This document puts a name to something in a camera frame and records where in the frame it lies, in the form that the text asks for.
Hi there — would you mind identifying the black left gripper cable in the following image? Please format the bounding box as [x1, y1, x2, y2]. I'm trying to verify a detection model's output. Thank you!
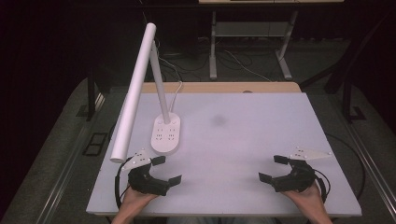
[114, 156, 135, 210]

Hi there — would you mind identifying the grey metal desk frame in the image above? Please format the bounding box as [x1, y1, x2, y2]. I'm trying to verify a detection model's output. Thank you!
[208, 10, 299, 81]

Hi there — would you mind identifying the black rectangular floor frame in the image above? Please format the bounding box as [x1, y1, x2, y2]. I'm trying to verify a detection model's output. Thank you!
[81, 132, 108, 157]

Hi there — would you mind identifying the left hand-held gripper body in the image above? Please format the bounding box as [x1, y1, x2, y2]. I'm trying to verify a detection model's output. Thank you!
[120, 148, 171, 197]

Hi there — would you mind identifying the person's left hand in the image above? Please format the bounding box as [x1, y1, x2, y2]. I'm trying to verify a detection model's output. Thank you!
[119, 184, 160, 213]

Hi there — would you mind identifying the black cable on floor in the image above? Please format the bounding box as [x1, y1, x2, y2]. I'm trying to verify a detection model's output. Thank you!
[324, 133, 367, 201]

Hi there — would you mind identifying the wooden table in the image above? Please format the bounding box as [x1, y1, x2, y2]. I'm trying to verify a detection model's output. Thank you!
[140, 81, 303, 94]

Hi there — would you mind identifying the person's right hand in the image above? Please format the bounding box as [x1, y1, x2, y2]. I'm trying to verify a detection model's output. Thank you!
[281, 184, 325, 216]

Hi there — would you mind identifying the white table mat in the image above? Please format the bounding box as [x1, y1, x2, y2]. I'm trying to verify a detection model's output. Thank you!
[86, 91, 362, 217]

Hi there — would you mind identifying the white desk lamp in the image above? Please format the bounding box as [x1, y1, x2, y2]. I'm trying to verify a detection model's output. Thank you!
[109, 22, 182, 164]

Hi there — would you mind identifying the white lamp cable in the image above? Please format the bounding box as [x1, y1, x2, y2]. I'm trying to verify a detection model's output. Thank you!
[154, 38, 184, 114]

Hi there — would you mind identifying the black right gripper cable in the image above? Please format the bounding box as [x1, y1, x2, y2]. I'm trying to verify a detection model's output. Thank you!
[313, 168, 332, 203]

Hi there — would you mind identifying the black metal stand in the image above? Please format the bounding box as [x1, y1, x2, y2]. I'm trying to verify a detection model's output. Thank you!
[341, 74, 367, 123]
[76, 69, 97, 122]

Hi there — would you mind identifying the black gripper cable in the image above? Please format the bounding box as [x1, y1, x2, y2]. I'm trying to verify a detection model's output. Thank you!
[114, 156, 135, 210]
[313, 168, 332, 203]

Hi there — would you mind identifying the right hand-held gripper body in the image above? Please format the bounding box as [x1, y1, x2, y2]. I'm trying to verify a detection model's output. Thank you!
[271, 147, 332, 193]

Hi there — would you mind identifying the white floor cable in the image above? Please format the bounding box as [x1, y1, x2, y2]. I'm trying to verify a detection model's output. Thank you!
[223, 49, 273, 83]

